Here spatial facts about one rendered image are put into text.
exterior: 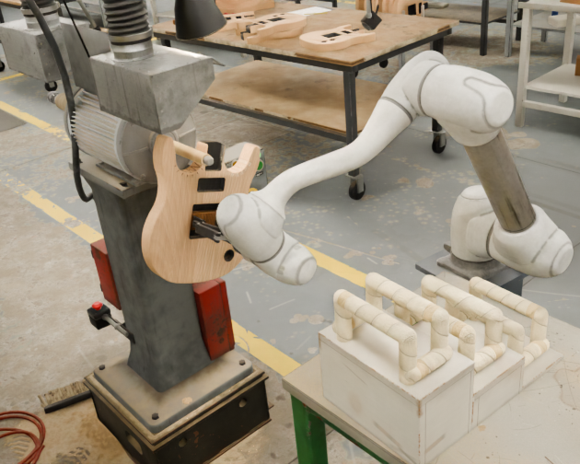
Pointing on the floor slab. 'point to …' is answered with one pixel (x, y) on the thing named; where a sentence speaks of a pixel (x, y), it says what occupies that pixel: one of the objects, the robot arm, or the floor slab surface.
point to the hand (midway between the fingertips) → (206, 221)
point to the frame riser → (248, 394)
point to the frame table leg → (308, 435)
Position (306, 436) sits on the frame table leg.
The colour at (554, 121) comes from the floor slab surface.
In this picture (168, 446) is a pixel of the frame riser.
